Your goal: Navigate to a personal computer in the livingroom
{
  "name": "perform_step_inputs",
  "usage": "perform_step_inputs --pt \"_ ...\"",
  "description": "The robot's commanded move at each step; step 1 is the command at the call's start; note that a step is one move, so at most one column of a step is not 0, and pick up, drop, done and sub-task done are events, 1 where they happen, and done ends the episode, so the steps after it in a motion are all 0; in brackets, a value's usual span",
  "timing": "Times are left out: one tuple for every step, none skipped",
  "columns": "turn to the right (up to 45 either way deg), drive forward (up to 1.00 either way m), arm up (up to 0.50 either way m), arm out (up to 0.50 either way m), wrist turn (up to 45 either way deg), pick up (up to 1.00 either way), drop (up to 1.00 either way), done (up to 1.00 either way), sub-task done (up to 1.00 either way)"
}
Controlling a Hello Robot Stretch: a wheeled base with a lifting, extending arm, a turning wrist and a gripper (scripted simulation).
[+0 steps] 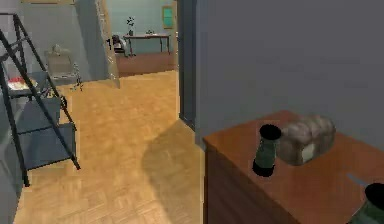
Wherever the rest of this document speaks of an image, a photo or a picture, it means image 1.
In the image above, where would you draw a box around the dark long-legged table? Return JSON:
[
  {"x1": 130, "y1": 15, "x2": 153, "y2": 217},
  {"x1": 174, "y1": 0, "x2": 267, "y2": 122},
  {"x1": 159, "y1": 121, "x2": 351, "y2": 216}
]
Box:
[{"x1": 123, "y1": 33, "x2": 172, "y2": 57}]

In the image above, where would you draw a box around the black chair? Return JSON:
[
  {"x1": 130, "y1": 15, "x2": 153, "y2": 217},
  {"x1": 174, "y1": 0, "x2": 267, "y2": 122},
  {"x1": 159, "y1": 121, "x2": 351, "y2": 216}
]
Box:
[{"x1": 106, "y1": 34, "x2": 128, "y2": 58}]

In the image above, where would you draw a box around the dark potted house plant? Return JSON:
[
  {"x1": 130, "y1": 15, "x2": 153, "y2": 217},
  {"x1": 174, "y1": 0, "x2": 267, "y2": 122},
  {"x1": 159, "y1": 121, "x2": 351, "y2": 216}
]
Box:
[{"x1": 126, "y1": 16, "x2": 136, "y2": 37}]

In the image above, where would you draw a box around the beige open room door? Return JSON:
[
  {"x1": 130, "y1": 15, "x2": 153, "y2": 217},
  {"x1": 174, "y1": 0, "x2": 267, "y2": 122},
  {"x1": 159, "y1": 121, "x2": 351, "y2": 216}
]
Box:
[{"x1": 94, "y1": 0, "x2": 121, "y2": 90}]

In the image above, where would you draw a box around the brown bread loaf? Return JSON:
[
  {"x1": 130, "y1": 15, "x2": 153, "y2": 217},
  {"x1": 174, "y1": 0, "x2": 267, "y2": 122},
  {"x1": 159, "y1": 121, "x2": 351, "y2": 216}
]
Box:
[{"x1": 276, "y1": 114, "x2": 337, "y2": 167}]

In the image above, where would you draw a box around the brown wooden cabinet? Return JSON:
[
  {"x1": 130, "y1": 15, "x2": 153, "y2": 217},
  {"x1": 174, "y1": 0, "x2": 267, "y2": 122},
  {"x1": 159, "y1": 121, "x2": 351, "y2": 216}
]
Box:
[{"x1": 202, "y1": 110, "x2": 384, "y2": 224}]

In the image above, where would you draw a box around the red and white dish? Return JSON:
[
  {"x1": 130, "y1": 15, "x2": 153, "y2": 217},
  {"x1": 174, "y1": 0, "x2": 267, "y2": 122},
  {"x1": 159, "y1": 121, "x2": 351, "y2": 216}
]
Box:
[{"x1": 7, "y1": 76, "x2": 34, "y2": 92}]

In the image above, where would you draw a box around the green framed wall picture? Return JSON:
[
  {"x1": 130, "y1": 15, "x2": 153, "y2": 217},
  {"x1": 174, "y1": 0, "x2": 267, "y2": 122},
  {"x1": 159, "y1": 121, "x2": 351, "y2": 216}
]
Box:
[{"x1": 161, "y1": 5, "x2": 175, "y2": 30}]

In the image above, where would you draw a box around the black frame grey shelf unit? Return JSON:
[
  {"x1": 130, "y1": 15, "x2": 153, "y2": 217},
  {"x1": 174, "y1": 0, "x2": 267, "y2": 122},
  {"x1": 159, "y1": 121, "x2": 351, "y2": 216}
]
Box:
[{"x1": 0, "y1": 13, "x2": 82, "y2": 188}]

